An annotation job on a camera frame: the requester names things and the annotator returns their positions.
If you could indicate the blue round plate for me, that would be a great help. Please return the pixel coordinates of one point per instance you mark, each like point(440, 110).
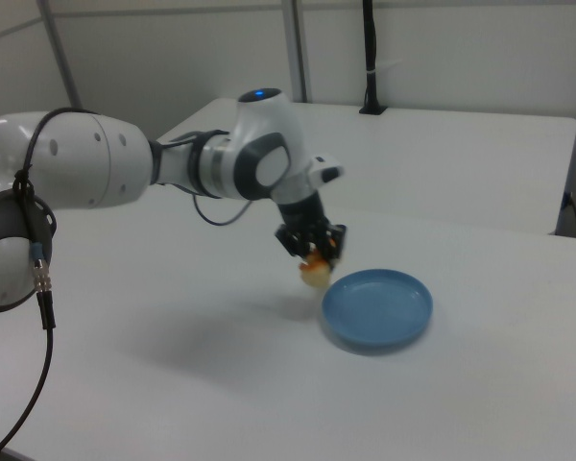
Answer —
point(377, 309)

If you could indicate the grey partition post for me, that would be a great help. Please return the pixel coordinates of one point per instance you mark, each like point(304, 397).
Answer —
point(297, 48)

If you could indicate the black camera pole with clamp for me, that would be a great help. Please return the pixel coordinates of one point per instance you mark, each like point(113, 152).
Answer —
point(372, 62)

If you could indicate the orange glazed bread loaf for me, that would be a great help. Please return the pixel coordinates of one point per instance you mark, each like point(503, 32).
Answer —
point(316, 274)

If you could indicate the white adjacent table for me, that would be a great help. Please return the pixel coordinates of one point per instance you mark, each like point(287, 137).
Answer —
point(437, 163)

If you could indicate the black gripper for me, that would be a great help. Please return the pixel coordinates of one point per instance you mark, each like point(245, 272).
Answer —
point(303, 213)

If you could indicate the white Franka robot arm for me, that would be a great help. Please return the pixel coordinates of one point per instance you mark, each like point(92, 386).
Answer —
point(77, 158)

